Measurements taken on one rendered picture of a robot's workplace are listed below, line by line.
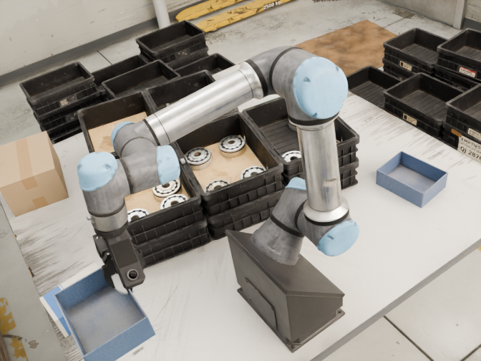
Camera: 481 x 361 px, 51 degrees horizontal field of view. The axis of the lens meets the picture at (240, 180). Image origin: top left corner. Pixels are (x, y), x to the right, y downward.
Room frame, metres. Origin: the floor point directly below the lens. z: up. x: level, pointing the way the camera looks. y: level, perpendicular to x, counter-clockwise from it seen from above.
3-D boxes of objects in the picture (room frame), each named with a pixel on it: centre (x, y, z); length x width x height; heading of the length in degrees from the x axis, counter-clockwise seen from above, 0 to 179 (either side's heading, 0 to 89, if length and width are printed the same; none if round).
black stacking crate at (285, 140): (1.55, -0.25, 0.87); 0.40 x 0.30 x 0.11; 16
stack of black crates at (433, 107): (2.22, -1.07, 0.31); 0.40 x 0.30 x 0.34; 27
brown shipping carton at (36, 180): (1.74, 0.86, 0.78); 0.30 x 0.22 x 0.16; 17
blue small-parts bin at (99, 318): (0.71, 0.36, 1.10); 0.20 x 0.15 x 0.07; 27
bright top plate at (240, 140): (1.59, 0.01, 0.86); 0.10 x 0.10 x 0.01
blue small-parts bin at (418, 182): (1.36, -0.62, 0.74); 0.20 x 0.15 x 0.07; 34
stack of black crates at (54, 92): (2.91, 1.02, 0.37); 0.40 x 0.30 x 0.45; 117
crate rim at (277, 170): (1.47, 0.04, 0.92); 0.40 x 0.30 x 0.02; 16
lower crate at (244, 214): (1.47, 0.04, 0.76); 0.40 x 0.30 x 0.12; 16
